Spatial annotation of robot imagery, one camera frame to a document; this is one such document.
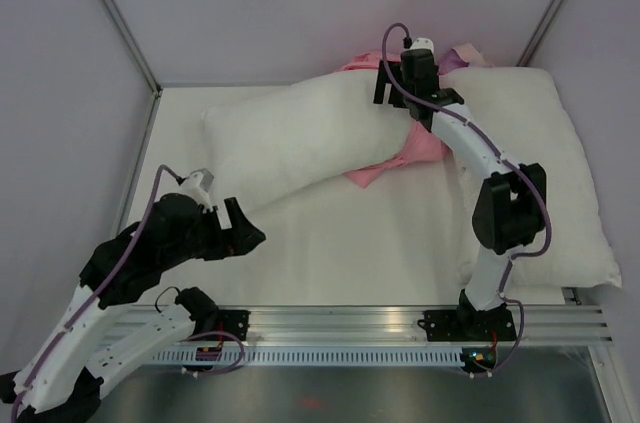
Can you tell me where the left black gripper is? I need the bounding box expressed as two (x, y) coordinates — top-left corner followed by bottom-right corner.
(160, 197), (265, 271)

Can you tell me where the pink pillowcase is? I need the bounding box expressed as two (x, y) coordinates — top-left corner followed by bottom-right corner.
(336, 51), (449, 188)

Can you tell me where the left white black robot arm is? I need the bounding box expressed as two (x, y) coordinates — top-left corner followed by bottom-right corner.
(1, 193), (266, 422)

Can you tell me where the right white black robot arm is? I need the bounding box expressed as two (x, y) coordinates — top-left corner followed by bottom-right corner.
(373, 46), (550, 339)

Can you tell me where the pink purple cloth behind pillow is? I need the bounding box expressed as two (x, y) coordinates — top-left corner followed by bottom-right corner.
(438, 43), (492, 75)

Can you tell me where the large white bare pillow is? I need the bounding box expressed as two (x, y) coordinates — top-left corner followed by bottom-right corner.
(441, 67), (622, 288)

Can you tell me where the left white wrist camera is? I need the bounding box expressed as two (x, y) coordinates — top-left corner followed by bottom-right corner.
(179, 168), (214, 209)

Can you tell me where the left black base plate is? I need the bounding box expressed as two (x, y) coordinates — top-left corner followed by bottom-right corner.
(214, 309), (251, 342)

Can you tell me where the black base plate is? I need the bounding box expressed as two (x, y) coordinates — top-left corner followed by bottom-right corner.
(418, 307), (517, 343)
(214, 309), (251, 342)

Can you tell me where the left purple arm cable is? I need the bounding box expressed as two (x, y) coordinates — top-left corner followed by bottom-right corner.
(10, 163), (186, 419)

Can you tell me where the white slotted cable duct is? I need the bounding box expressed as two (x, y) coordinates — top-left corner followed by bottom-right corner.
(150, 345), (464, 367)

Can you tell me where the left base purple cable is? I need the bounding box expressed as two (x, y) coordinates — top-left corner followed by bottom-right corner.
(177, 330), (247, 379)

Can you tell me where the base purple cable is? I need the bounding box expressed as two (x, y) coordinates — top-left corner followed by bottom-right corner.
(177, 330), (247, 379)
(464, 295), (525, 379)

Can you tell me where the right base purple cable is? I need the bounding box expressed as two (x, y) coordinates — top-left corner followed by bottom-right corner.
(464, 295), (525, 379)

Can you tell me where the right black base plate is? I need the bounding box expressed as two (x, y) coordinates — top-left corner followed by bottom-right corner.
(418, 307), (517, 343)

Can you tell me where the right aluminium corner post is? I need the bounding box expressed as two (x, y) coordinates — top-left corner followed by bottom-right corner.
(518, 0), (601, 62)

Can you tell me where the aluminium corner post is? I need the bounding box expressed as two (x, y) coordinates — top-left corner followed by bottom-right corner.
(98, 0), (162, 97)
(518, 0), (601, 62)

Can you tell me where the aluminium mounting rail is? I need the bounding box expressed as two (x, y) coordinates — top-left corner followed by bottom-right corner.
(99, 303), (614, 347)

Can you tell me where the left aluminium corner post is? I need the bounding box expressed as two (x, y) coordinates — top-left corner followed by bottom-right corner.
(98, 0), (162, 97)

